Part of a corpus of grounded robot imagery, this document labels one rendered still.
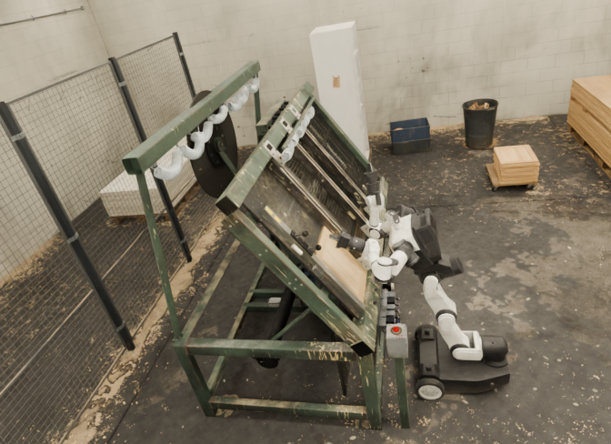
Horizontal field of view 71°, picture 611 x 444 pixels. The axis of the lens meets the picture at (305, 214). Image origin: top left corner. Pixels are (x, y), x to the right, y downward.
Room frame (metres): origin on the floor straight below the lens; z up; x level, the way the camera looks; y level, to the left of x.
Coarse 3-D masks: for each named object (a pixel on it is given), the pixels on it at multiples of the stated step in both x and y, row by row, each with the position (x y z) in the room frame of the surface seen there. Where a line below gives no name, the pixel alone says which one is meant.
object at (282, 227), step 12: (264, 216) 2.24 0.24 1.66; (276, 216) 2.26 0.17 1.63; (276, 228) 2.22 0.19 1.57; (288, 228) 2.24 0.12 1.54; (288, 240) 2.21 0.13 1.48; (312, 264) 2.17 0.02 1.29; (324, 264) 2.19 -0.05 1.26; (324, 276) 2.15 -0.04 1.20; (336, 288) 2.13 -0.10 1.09; (348, 288) 2.16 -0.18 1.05; (348, 300) 2.11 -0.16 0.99; (360, 312) 2.09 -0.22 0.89
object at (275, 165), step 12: (264, 144) 2.67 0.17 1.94; (276, 156) 2.65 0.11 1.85; (288, 156) 2.64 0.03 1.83; (276, 168) 2.65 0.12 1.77; (288, 180) 2.63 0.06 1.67; (300, 192) 2.61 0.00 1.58; (312, 204) 2.59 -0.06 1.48; (324, 216) 2.57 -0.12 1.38; (336, 228) 2.55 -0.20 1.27; (360, 252) 2.54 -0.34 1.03
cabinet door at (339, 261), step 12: (324, 228) 2.54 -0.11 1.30; (324, 240) 2.43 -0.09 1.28; (324, 252) 2.33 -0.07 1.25; (336, 252) 2.43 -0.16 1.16; (348, 252) 2.52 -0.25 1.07; (336, 264) 2.32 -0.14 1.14; (348, 264) 2.41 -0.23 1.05; (360, 264) 2.50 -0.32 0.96; (336, 276) 2.22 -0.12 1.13; (348, 276) 2.30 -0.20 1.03; (360, 276) 2.39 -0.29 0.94; (360, 288) 2.27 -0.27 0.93; (360, 300) 2.17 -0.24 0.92
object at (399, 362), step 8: (400, 360) 1.81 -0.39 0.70; (400, 368) 1.81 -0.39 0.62; (400, 376) 1.81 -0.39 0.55; (400, 384) 1.82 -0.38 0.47; (400, 392) 1.82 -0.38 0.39; (400, 400) 1.82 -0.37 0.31; (400, 408) 1.82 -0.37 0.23; (400, 416) 1.82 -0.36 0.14; (408, 416) 1.81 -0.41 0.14; (408, 424) 1.81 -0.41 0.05
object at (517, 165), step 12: (504, 156) 4.76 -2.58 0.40; (516, 156) 4.69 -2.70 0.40; (528, 156) 4.63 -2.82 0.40; (492, 168) 5.02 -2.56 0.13; (504, 168) 4.59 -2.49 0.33; (516, 168) 4.54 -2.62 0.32; (528, 168) 4.50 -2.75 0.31; (492, 180) 4.71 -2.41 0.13; (504, 180) 4.57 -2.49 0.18; (516, 180) 4.54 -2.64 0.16; (528, 180) 4.50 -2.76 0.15
